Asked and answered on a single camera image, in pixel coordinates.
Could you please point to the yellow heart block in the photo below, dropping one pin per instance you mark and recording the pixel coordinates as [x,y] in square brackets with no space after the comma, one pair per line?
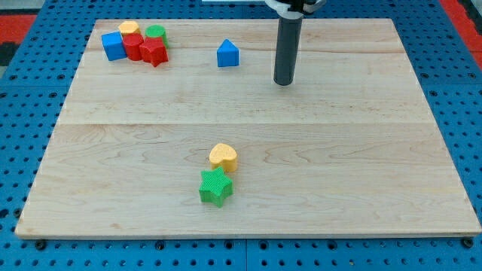
[224,156]

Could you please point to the green star block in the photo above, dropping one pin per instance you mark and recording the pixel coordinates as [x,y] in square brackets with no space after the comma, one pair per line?
[215,186]

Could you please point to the red star block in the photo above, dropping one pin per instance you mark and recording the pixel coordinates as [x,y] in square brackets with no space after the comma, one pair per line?
[153,51]

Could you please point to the blue triangle block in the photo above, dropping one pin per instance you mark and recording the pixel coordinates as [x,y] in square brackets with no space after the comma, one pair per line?
[227,54]

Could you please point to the wooden board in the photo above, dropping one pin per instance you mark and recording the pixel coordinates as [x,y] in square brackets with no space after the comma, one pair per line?
[350,149]

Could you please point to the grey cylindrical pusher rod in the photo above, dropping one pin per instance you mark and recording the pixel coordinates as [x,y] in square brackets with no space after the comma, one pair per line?
[287,42]

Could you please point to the green cylinder block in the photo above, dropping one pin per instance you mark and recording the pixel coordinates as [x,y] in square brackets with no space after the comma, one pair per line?
[157,31]

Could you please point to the red cylinder block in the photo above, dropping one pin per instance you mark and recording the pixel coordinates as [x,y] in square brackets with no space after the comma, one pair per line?
[131,43]

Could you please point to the blue cube block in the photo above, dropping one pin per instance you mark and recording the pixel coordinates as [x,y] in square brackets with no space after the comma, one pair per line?
[113,46]

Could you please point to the yellow hexagon block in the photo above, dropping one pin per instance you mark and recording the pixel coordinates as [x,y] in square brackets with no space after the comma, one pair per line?
[128,27]

